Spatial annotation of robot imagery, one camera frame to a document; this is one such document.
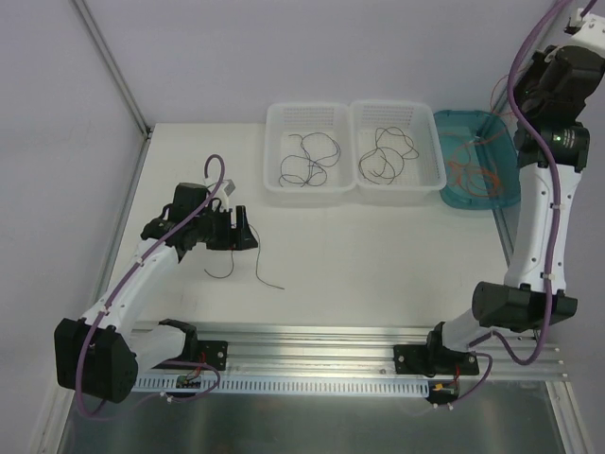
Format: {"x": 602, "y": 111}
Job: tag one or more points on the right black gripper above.
{"x": 555, "y": 82}

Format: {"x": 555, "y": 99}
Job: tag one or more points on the white perforated basket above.
{"x": 308, "y": 156}
{"x": 397, "y": 152}

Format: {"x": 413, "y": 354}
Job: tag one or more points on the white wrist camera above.
{"x": 220, "y": 201}
{"x": 587, "y": 31}

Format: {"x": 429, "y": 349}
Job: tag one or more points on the left white perforated basket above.
{"x": 308, "y": 156}

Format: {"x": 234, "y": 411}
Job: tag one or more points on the teal plastic tray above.
{"x": 480, "y": 160}

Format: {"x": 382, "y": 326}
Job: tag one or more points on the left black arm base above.
{"x": 211, "y": 352}

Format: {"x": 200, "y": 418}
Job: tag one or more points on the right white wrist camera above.
{"x": 587, "y": 31}

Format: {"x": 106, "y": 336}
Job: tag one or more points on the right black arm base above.
{"x": 419, "y": 359}

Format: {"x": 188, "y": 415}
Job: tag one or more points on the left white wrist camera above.
{"x": 220, "y": 201}

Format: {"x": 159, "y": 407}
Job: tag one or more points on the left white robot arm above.
{"x": 96, "y": 354}

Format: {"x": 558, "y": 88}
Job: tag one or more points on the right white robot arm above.
{"x": 552, "y": 150}

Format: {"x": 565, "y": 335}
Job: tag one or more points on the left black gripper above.
{"x": 230, "y": 229}

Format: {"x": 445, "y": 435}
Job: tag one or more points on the aluminium mounting rail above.
{"x": 345, "y": 351}

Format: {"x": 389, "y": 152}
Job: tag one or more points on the right white perforated basket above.
{"x": 397, "y": 152}

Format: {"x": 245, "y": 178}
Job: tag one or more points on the slotted white cable duct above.
{"x": 283, "y": 385}

